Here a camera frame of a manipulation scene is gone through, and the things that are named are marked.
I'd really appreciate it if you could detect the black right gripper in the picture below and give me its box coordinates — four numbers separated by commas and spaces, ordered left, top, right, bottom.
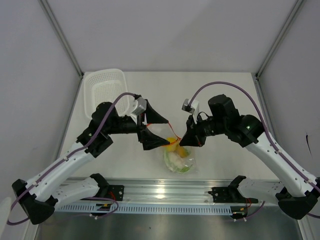
180, 113, 228, 148

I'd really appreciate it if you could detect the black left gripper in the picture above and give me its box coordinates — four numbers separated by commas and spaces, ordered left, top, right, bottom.
106, 100, 170, 150

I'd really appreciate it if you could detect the green orange mango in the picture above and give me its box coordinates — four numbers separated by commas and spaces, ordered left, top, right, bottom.
176, 146, 190, 158

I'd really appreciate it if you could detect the yellow orange round fruit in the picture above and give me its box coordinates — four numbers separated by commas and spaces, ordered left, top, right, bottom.
165, 137, 180, 152

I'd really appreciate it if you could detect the clear zip bag orange zipper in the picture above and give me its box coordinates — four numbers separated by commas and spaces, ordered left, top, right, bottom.
147, 123, 197, 174

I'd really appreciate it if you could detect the white cauliflower with green leaves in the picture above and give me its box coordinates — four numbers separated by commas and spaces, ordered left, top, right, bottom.
163, 150, 194, 174

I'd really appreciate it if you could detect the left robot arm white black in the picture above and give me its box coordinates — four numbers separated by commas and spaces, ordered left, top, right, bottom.
12, 97, 169, 225

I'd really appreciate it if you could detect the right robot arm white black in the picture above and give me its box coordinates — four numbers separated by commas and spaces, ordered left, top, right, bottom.
179, 94, 320, 220

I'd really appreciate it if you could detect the white perforated plastic basket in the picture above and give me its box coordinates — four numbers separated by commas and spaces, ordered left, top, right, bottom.
83, 68, 128, 119

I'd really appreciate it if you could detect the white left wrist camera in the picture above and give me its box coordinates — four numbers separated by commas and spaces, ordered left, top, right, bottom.
129, 96, 147, 123

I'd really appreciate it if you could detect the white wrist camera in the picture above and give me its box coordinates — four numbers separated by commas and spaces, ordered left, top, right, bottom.
129, 96, 147, 123
181, 98, 200, 123

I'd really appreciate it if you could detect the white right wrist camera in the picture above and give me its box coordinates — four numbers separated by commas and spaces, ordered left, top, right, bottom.
181, 98, 200, 123

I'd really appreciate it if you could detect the aluminium mounting rail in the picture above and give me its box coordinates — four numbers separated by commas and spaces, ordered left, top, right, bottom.
33, 178, 307, 207

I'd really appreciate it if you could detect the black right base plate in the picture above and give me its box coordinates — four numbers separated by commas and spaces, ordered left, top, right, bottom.
207, 186, 259, 204

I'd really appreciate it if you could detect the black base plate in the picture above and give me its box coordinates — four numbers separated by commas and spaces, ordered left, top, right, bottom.
98, 185, 125, 202
207, 186, 259, 204

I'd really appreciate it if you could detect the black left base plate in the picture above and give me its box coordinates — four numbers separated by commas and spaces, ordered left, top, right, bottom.
98, 185, 125, 202

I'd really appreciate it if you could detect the white slotted cable duct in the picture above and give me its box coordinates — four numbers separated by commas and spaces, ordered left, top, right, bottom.
57, 202, 233, 216

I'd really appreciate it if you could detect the left aluminium frame post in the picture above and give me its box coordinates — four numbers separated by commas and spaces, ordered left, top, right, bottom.
38, 0, 84, 78

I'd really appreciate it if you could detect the aluminium frame post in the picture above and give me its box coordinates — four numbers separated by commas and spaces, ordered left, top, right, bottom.
38, 0, 84, 78
255, 0, 308, 80

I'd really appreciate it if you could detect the right aluminium frame post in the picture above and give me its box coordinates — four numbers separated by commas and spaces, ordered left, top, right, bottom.
255, 0, 308, 80

